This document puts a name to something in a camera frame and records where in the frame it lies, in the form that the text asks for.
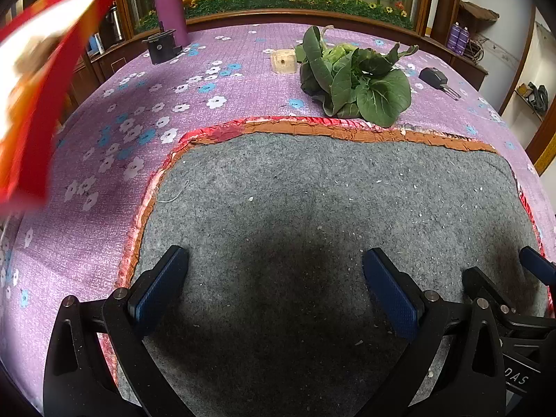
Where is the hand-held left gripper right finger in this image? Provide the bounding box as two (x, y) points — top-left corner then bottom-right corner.
(352, 247), (507, 417)

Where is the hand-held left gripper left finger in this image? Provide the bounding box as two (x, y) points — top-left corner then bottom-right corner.
(42, 245), (196, 417)

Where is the dark bag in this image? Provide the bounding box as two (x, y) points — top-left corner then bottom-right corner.
(517, 82), (550, 114)

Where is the green bok choy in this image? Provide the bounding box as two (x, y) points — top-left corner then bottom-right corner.
(295, 25), (420, 128)

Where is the grey felt mat red trim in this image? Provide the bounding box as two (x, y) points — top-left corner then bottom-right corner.
(115, 116), (556, 417)

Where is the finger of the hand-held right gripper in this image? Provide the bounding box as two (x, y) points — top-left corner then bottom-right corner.
(520, 246), (556, 287)
(461, 266), (556, 336)

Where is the black mount block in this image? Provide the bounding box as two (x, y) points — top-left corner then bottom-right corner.
(142, 29), (183, 65)

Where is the black key fob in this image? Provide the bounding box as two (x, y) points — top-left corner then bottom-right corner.
(418, 67), (462, 100)

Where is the purple floral tablecloth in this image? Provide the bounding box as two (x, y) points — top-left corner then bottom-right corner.
(0, 22), (556, 400)

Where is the steel vacuum flask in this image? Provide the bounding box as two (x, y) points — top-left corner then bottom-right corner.
(106, 4), (123, 46)

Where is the purple thermos bottle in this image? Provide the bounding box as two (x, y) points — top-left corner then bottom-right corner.
(150, 0), (189, 48)

